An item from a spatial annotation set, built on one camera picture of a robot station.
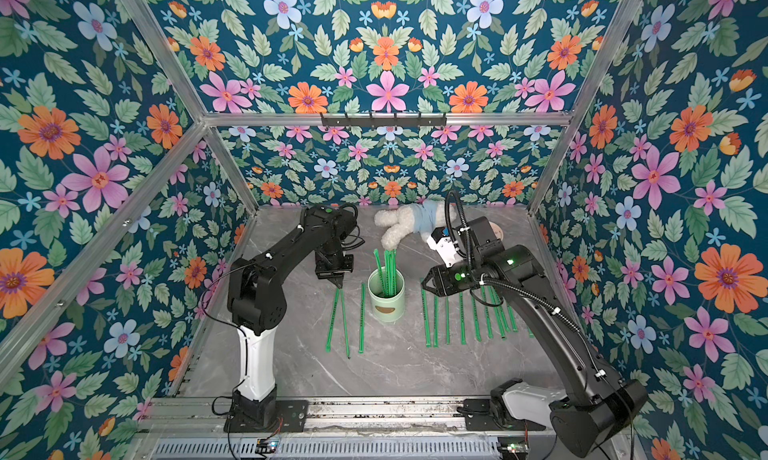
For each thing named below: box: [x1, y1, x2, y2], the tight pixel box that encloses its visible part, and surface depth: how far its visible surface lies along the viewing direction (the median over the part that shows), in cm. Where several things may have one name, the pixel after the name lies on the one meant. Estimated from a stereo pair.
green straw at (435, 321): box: [433, 295, 439, 348], surface depth 92 cm
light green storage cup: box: [368, 267, 405, 323], surface depth 86 cm
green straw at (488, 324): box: [484, 306, 493, 339], surface depth 92 cm
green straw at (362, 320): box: [358, 283, 366, 354], surface depth 92 cm
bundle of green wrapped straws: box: [373, 248, 397, 296], surface depth 86 cm
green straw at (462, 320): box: [459, 292, 467, 345], surface depth 92 cm
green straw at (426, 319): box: [421, 289, 432, 348], surface depth 92 cm
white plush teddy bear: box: [374, 200, 457, 250], surface depth 107 cm
